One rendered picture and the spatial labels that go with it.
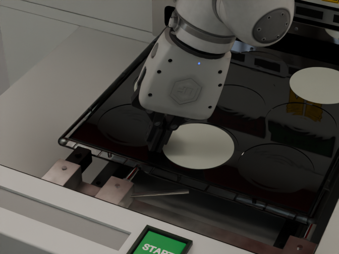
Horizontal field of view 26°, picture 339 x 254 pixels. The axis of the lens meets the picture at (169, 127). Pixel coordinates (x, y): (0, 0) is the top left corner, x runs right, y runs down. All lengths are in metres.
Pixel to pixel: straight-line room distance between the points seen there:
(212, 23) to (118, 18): 0.55
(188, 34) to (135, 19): 0.51
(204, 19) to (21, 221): 0.31
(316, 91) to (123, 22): 0.43
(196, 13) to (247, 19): 0.10
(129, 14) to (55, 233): 0.65
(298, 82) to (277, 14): 0.38
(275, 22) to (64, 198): 0.31
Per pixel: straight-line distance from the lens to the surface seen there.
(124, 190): 0.94
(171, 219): 0.94
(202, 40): 0.87
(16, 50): 1.59
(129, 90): 1.12
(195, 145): 1.02
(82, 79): 1.30
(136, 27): 1.39
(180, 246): 0.79
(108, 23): 1.42
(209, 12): 0.85
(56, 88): 1.28
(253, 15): 0.78
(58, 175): 0.97
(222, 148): 1.01
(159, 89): 0.92
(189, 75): 0.91
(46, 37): 1.52
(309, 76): 1.18
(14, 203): 0.87
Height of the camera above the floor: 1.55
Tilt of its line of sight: 38 degrees down
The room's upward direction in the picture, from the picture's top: straight up
